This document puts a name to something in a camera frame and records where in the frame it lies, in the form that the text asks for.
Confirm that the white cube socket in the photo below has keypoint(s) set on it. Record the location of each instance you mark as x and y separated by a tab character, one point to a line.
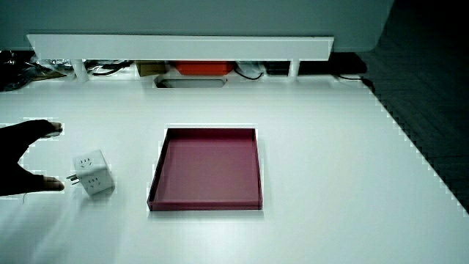
92	172

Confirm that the person's left hand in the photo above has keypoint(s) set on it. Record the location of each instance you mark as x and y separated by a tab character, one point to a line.
14	161

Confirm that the brown cardboard box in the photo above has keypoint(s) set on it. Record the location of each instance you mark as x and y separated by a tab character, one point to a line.
151	68

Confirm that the white desk shelf riser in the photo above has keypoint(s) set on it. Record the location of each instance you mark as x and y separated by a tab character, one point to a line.
183	47

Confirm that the maroon square tray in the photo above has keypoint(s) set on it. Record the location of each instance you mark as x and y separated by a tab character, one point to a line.
207	172

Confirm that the black clutter pile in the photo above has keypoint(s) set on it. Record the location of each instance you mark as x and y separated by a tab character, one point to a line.
18	71

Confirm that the orange box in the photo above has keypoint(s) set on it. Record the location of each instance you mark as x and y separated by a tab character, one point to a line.
203	67

